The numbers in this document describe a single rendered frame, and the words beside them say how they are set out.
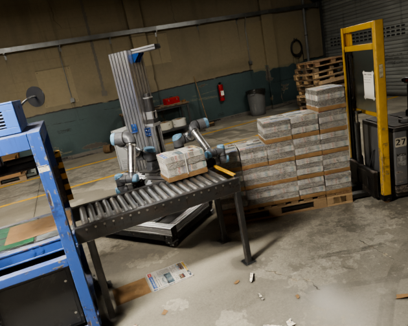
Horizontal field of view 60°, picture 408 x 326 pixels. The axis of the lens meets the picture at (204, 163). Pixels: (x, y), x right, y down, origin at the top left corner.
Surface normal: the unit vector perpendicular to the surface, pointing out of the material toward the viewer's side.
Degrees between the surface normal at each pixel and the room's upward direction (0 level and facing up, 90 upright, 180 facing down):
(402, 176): 90
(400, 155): 90
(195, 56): 90
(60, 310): 90
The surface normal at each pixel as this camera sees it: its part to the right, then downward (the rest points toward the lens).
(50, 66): 0.38, 0.18
